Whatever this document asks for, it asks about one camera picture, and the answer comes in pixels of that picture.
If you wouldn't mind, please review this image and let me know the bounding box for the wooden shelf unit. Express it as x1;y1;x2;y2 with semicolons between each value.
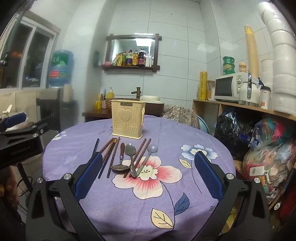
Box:
192;99;296;209

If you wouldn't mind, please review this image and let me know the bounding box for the wooden-handled metal spoon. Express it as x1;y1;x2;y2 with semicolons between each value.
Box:
110;142;130;172

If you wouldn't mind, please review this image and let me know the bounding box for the cream plastic utensil holder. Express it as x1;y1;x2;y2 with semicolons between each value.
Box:
110;99;146;139

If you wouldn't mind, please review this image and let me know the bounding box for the wooden-framed mirror shelf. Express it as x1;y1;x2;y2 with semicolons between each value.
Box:
102;34;162;73

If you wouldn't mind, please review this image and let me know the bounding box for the grey long-handled spoon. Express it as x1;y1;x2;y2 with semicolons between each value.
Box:
133;144;159;178

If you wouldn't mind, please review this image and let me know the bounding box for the white cup black lid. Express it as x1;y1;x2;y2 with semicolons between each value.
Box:
259;86;271;109

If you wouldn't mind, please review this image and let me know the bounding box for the small storage jar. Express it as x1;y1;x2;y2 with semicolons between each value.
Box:
207;81;215;100

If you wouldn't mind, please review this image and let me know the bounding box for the water dispenser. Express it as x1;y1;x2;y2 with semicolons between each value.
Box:
36;88;78;139

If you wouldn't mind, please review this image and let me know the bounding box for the brown wooden chopstick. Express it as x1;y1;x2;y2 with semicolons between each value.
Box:
124;138;147;178
99;138;114;154
98;138;116;179
107;137;121;179
129;138;152;178

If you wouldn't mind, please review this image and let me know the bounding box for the floral cloth covered chair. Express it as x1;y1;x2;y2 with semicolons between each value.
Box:
163;105;200;130

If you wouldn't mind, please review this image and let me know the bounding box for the sliding window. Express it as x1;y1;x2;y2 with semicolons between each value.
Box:
0;17;62;90

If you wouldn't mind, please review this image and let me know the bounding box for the stack of white cups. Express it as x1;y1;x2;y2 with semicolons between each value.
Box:
261;59;274;88

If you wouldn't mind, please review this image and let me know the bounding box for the blue water bottle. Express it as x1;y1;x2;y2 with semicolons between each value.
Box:
47;49;75;89

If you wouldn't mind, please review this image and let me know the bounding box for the colourful printed bag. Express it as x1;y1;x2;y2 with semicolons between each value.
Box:
250;116;296;151

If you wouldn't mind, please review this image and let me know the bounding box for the purple floral tablecloth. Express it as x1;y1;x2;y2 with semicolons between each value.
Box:
42;115;236;234

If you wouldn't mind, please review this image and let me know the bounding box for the beige sofa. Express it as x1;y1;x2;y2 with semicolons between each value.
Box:
0;89;60;121

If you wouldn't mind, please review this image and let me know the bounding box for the dark wooden cabinet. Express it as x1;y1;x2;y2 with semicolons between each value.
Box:
82;109;114;122

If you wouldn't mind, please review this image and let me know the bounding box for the all-metal spoon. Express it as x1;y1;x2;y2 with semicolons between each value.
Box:
125;143;139;178

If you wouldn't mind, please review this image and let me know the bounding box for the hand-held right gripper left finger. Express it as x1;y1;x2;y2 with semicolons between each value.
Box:
25;152;103;241

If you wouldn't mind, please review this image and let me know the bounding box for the yellow snack packet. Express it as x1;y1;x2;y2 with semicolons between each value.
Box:
112;53;123;67

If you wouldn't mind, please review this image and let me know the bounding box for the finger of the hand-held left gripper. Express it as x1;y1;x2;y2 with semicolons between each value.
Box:
0;112;27;130
0;122;48;142

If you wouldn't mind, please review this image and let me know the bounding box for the white microwave oven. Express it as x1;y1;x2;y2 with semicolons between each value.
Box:
214;72;249;103

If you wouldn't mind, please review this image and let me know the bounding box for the black plastic bag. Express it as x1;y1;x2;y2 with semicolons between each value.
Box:
214;109;255;158

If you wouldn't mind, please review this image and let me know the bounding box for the black chopstick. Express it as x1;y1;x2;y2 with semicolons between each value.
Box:
92;138;100;157

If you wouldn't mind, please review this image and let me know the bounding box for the blue basin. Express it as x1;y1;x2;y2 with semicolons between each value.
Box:
198;116;210;135

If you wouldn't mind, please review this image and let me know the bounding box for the white kettle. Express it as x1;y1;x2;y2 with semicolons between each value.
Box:
238;72;260;107

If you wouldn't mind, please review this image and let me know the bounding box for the tall yellow tube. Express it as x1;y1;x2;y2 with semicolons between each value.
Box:
244;25;259;78

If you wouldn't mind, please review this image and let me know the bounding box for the yellow roll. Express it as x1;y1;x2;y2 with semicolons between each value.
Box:
199;71;208;100

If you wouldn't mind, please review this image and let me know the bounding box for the dark sauce bottle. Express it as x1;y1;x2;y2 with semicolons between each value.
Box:
138;48;147;67

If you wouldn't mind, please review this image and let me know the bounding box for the bronze faucet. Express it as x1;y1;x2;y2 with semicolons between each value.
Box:
131;87;142;100

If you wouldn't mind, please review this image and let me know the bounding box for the white and brown rice cooker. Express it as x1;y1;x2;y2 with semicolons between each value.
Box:
140;95;165;117

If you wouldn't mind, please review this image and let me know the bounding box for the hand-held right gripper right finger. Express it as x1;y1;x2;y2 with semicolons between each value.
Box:
194;152;271;241

